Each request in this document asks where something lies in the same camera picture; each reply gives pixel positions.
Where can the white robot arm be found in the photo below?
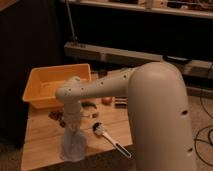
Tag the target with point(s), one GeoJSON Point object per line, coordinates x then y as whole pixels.
{"type": "Point", "coordinates": [157, 106]}

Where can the small orange round fruit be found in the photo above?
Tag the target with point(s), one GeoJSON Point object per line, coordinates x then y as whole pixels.
{"type": "Point", "coordinates": [106, 100]}

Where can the dark striped block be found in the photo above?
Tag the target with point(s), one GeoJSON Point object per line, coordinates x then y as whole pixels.
{"type": "Point", "coordinates": [120, 102]}

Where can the green pepper toy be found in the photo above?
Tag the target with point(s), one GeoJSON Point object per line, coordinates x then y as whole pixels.
{"type": "Point", "coordinates": [88, 104]}

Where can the grey metal shelf unit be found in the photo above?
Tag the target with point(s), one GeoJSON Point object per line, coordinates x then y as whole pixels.
{"type": "Point", "coordinates": [132, 35]}

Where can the yellow plastic bin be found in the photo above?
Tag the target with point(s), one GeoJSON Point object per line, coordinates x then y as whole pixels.
{"type": "Point", "coordinates": [43, 82]}

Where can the white handled spoon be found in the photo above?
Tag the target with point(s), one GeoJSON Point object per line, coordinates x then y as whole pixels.
{"type": "Point", "coordinates": [99, 130]}

